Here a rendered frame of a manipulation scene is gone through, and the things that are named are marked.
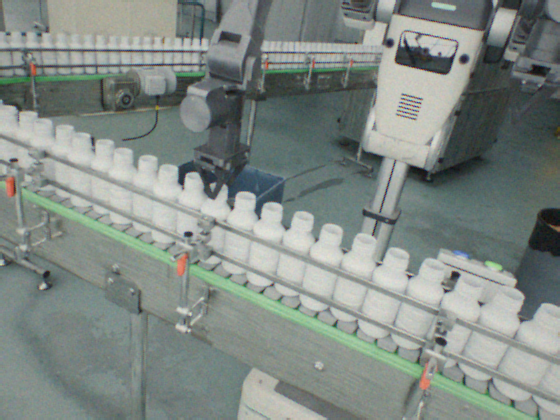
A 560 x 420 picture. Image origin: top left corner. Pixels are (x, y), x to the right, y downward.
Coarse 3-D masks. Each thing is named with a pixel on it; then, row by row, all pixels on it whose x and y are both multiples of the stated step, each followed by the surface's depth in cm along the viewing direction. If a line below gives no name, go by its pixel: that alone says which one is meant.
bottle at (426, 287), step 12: (432, 264) 74; (444, 264) 73; (420, 276) 73; (432, 276) 71; (408, 288) 74; (420, 288) 72; (432, 288) 72; (420, 300) 72; (432, 300) 72; (408, 312) 74; (420, 312) 73; (396, 324) 77; (408, 324) 75; (420, 324) 74; (396, 336) 77; (420, 336) 76; (408, 348) 77
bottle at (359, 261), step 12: (360, 240) 78; (372, 240) 77; (348, 252) 79; (360, 252) 75; (372, 252) 76; (348, 264) 76; (360, 264) 76; (372, 264) 77; (360, 276) 76; (336, 288) 80; (348, 288) 78; (360, 288) 77; (336, 300) 80; (348, 300) 79; (360, 300) 79; (336, 312) 81
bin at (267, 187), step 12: (180, 168) 144; (192, 168) 151; (252, 168) 152; (180, 180) 146; (216, 180) 161; (240, 180) 156; (252, 180) 154; (264, 180) 151; (276, 180) 149; (204, 192) 164; (228, 192) 160; (252, 192) 155; (264, 192) 136; (276, 192) 144
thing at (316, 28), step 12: (312, 0) 668; (324, 0) 687; (336, 0) 706; (312, 12) 679; (324, 12) 699; (336, 12) 719; (312, 24) 691; (324, 24) 711; (336, 24) 732; (300, 36) 692; (312, 36) 702; (324, 36) 723
